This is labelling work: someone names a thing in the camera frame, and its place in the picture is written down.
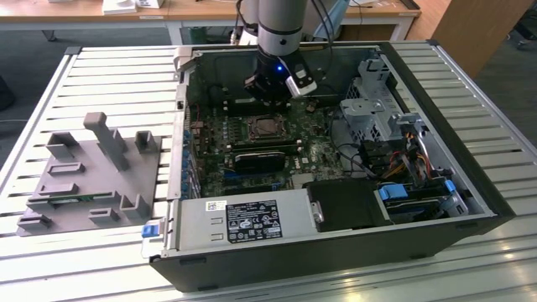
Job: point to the black graphics card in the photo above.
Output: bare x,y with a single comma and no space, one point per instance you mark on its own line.
258,163

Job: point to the white box with black print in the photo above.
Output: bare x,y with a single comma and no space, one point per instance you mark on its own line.
154,3

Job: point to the blue case latch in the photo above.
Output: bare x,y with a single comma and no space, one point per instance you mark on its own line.
450,185
153,231

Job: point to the black chair base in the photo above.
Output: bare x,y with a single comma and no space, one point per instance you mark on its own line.
528,30

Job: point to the silver power supply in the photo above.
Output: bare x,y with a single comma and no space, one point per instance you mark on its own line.
194,220

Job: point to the green motherboard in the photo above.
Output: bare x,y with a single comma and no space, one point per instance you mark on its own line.
323,148

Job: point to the plain white box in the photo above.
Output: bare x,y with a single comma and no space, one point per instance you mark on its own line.
119,7

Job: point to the silver CPU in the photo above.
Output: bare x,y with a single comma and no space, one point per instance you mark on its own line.
269,127

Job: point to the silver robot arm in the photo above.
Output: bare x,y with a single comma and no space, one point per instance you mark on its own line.
277,25

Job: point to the round coin battery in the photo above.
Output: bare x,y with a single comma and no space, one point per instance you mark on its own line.
311,108

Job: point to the wooden cabinet panel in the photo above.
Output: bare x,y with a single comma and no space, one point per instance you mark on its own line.
474,31

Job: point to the green RAM stick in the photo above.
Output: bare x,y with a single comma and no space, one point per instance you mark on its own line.
85,199

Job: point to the grey parts rack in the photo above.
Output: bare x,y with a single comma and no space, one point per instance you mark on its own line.
97,182

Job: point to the silver chipset heatsink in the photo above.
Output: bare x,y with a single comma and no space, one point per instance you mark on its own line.
303,179

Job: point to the hard disk in blue carrier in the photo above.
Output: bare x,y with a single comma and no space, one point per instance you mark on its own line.
392,191

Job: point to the black plastic shroud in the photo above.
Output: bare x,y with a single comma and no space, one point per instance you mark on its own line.
344,204

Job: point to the black PC case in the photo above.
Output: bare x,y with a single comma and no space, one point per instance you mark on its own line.
294,270

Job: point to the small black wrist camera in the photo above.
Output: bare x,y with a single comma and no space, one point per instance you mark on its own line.
253,83

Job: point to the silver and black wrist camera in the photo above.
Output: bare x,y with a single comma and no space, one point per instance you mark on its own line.
302,83

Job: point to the wooden desk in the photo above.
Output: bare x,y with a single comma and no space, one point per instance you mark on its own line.
210,15

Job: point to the silver metal drive cage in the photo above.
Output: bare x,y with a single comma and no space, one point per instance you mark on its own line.
360,107

